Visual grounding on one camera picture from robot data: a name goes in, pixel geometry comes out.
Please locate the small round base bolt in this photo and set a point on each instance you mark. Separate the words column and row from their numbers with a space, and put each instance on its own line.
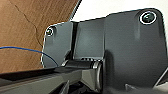
column 50, row 31

